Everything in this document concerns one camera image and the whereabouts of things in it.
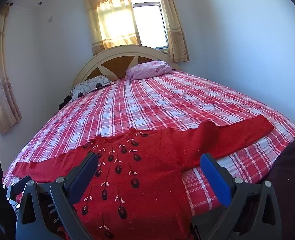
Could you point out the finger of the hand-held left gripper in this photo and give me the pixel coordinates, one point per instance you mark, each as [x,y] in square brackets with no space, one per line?
[18,183]

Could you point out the pink pillow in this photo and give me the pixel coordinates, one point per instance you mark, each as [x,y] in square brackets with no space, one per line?
[150,70]

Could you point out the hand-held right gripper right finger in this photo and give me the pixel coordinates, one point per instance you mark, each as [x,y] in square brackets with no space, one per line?
[216,180]

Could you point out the yellow patterned curtain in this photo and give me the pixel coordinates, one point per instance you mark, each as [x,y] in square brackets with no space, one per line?
[173,22]
[107,15]
[1,80]

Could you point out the red knitted sweater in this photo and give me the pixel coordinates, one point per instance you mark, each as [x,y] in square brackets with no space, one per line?
[162,170]

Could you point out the dark maroon cloth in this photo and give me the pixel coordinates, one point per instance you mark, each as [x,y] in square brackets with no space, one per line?
[292,175]

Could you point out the grey patterned pillow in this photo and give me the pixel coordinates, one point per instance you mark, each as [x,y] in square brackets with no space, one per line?
[92,86]

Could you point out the bed with red plaid sheet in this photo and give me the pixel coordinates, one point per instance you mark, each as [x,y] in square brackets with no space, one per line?
[162,97]

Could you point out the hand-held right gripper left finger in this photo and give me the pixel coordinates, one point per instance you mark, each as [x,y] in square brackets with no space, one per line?
[83,177]

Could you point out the window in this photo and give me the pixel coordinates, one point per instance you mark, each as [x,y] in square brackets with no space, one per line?
[150,22]

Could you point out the cream wooden headboard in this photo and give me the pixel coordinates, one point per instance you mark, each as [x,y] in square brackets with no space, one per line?
[117,62]

